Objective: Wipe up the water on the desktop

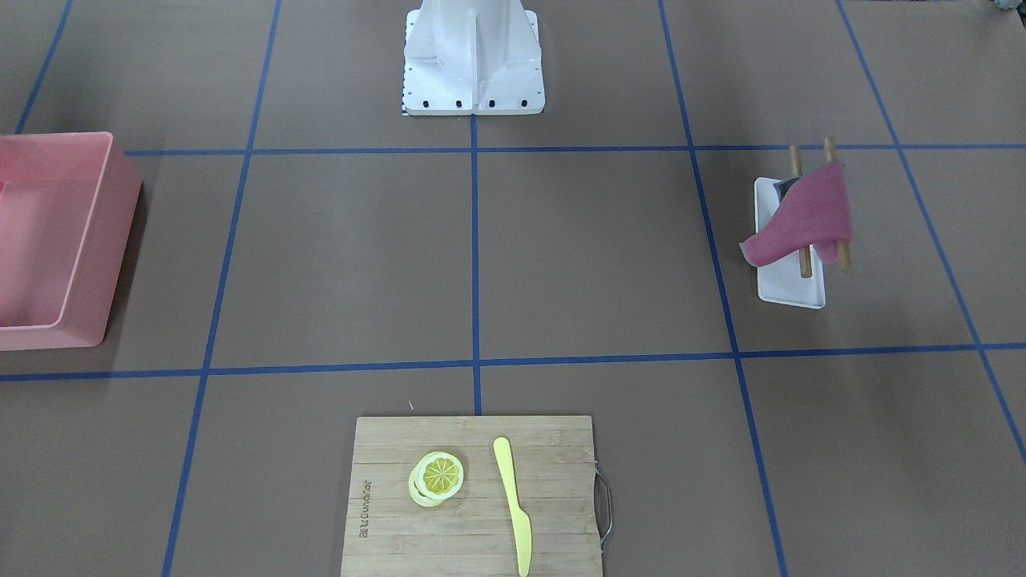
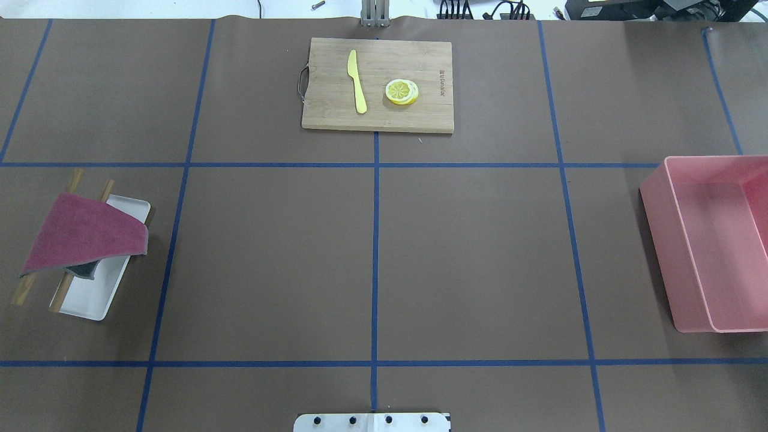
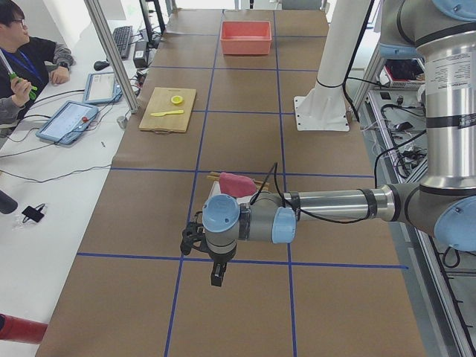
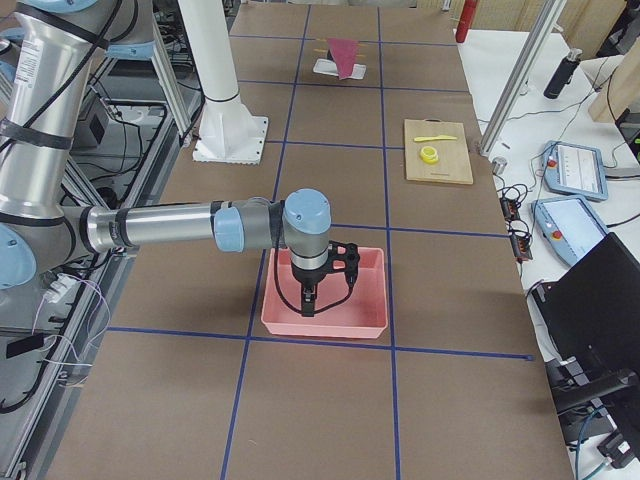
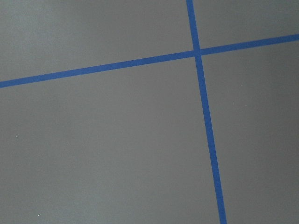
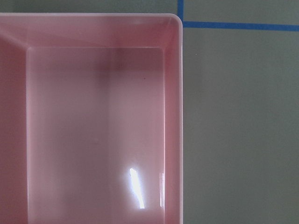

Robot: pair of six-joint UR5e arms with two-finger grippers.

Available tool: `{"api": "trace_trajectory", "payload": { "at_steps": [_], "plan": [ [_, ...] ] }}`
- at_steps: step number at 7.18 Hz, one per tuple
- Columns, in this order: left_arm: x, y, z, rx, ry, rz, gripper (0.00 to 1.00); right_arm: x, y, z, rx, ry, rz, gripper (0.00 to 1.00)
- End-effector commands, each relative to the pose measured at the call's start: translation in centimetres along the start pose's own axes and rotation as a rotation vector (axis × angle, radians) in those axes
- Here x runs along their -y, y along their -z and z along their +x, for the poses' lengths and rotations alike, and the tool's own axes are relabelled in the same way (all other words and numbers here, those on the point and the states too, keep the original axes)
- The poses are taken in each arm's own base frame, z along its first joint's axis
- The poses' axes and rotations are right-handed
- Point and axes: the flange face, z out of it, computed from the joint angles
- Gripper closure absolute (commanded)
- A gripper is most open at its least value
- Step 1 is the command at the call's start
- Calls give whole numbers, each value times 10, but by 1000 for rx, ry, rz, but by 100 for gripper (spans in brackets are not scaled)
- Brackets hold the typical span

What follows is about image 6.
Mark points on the pink plastic bin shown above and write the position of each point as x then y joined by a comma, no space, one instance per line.
91,118

